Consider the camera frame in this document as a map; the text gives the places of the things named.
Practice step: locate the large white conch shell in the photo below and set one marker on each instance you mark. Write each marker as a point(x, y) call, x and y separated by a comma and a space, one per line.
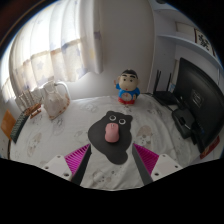
point(55, 101)

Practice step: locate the black cat-shaped mouse pad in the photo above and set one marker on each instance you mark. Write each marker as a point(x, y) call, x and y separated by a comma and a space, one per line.
point(100, 136)

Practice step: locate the orange wooden chair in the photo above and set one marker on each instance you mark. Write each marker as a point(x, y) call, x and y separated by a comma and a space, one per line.
point(7, 123)

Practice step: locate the black router with antennas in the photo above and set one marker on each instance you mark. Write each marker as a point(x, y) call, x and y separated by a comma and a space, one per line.
point(165, 97)

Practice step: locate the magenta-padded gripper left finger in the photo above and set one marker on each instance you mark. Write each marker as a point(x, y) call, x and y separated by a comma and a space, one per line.
point(58, 165)

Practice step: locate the white star-print curtain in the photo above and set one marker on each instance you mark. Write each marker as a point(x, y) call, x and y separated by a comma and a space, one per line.
point(53, 43)

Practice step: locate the black computer monitor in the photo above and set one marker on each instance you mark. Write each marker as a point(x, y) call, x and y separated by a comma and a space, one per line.
point(200, 96)

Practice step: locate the white wall shelf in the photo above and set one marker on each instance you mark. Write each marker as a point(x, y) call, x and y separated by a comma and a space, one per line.
point(186, 40)

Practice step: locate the white cartoon-print tablecloth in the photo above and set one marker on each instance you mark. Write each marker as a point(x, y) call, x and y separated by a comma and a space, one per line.
point(66, 140)

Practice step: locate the cartoon boy figurine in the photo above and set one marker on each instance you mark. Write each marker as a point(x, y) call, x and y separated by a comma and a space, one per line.
point(128, 90)

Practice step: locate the black box device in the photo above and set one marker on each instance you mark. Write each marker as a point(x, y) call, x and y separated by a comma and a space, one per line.
point(183, 121)

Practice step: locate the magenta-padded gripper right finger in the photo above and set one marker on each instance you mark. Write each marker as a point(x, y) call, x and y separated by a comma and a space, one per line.
point(164, 165)

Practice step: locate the pink computer mouse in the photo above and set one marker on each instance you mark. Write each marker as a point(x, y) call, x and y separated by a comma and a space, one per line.
point(111, 133)

